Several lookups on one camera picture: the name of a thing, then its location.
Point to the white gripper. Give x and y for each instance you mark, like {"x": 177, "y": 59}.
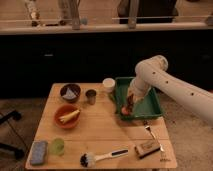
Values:
{"x": 139, "y": 89}

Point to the dark grape bunch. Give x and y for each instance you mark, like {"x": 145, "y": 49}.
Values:
{"x": 130, "y": 102}

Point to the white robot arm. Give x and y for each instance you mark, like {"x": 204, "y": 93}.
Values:
{"x": 151, "y": 72}

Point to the green plastic tray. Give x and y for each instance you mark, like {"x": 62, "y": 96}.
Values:
{"x": 150, "y": 108}

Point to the red tomato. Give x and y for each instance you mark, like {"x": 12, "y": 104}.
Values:
{"x": 125, "y": 111}

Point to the white paper cup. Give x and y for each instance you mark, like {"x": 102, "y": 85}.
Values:
{"x": 108, "y": 84}

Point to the metal fork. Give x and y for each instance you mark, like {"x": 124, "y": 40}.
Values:
{"x": 148, "y": 128}

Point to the metal cup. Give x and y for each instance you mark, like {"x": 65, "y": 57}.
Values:
{"x": 91, "y": 96}

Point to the wooden block brush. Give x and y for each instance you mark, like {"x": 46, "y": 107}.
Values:
{"x": 147, "y": 148}

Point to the dark brown bowl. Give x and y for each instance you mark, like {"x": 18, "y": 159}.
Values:
{"x": 72, "y": 86}

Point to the crumpled grey cloth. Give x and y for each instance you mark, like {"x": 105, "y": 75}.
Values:
{"x": 70, "y": 94}

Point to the orange bowl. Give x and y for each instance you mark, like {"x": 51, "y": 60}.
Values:
{"x": 63, "y": 110}

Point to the yellow banana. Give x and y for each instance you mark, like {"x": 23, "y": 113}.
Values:
{"x": 69, "y": 116}

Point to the white dish brush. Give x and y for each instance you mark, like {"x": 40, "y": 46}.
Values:
{"x": 89, "y": 159}

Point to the green plastic cup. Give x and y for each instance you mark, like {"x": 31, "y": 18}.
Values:
{"x": 57, "y": 147}

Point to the blue sponge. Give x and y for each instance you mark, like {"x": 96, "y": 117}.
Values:
{"x": 38, "y": 153}

